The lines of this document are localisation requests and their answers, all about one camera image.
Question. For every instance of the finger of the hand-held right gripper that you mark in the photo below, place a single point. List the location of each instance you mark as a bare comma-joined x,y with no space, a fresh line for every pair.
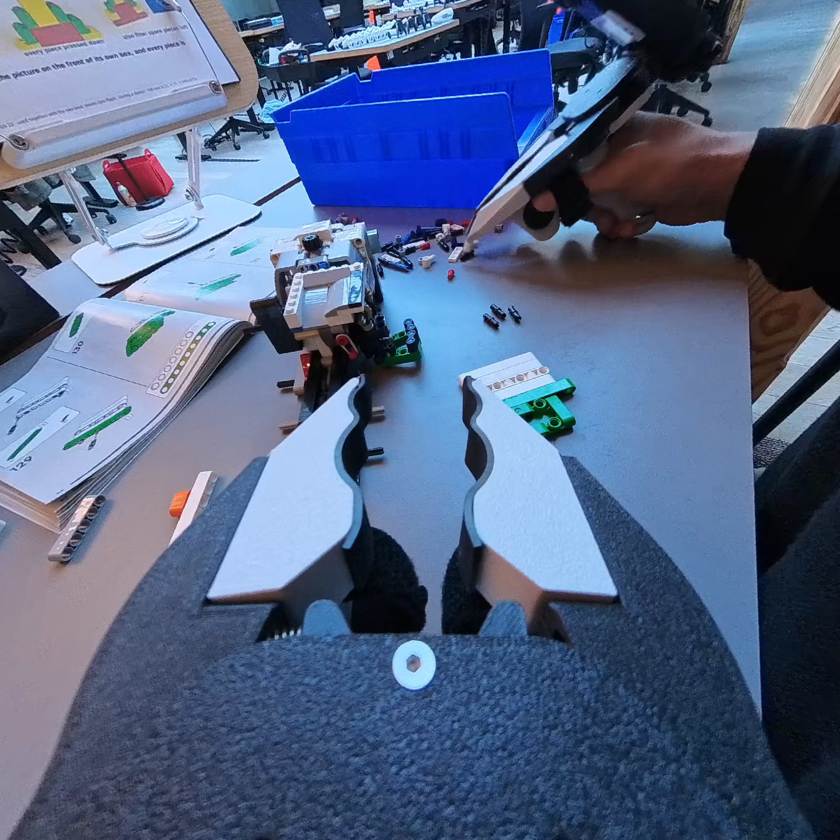
502,207

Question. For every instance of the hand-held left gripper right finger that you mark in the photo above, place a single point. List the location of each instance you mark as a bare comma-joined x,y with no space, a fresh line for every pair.
538,525

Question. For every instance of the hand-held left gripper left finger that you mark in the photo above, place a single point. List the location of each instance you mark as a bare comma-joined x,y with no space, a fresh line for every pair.
289,518

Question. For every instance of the pile of small lego pieces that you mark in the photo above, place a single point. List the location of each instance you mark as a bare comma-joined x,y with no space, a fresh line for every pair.
396,262

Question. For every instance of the green and white lego panel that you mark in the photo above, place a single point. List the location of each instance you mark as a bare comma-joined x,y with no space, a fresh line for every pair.
518,374

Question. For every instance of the person's right forearm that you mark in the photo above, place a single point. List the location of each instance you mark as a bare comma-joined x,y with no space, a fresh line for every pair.
787,210

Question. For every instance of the white lego beam orange stud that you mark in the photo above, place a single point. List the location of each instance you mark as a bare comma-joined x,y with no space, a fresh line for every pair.
200,492

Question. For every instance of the green black lego subassembly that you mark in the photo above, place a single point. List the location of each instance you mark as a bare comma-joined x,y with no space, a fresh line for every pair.
401,354

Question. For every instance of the partly built lego truck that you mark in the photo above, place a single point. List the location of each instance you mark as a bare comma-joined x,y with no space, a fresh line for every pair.
321,295

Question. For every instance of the grey lego beam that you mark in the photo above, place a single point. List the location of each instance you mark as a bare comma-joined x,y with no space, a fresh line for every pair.
77,528

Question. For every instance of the black lego set box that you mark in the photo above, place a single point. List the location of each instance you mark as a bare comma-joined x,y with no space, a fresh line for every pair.
19,308

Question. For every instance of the person's right hand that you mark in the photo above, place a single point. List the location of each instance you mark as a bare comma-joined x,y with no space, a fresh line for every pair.
669,170

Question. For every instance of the blue plastic bin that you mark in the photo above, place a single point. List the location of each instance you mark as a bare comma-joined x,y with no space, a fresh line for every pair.
394,151

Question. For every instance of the long table with white models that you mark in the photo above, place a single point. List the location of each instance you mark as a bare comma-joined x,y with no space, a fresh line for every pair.
394,39

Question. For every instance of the open instruction booklet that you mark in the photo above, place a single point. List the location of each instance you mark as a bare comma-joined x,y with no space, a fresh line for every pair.
98,394

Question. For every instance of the white document stand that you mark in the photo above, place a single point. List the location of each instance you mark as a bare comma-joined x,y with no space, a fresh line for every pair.
164,229

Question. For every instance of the red bag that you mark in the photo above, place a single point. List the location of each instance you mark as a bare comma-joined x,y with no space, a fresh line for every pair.
138,177

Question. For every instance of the laminated instruction sheet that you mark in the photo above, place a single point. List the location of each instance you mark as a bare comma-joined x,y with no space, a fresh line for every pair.
98,59

